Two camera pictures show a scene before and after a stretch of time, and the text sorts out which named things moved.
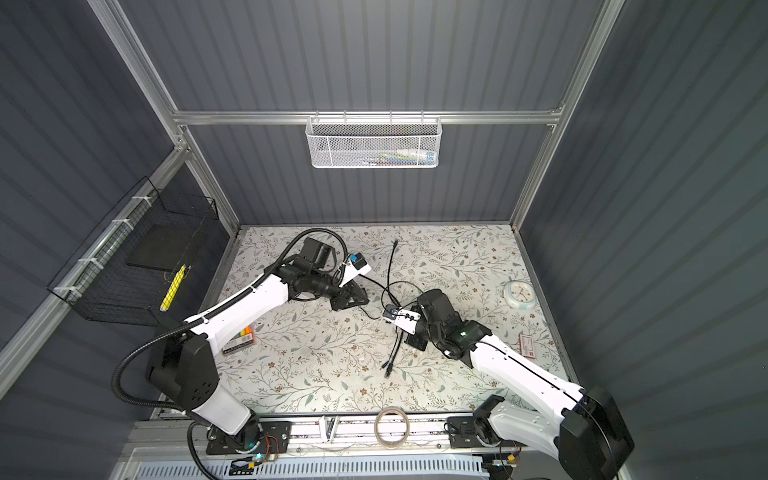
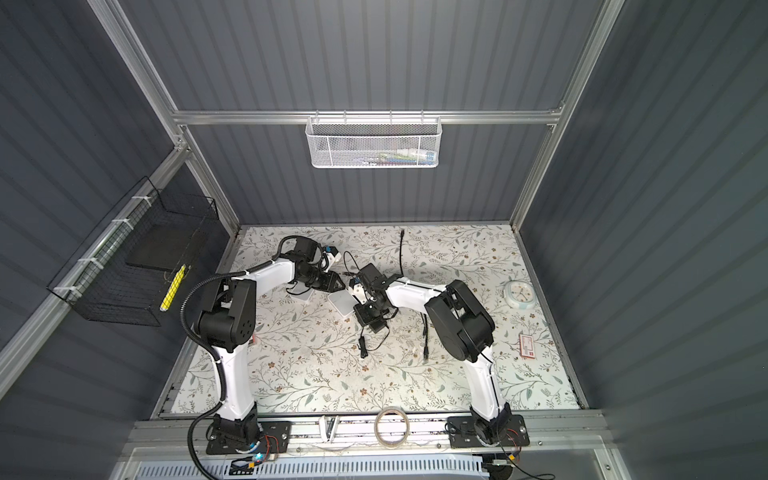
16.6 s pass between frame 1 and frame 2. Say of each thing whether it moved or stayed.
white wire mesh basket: stayed
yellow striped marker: stayed
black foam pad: stayed
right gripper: moved
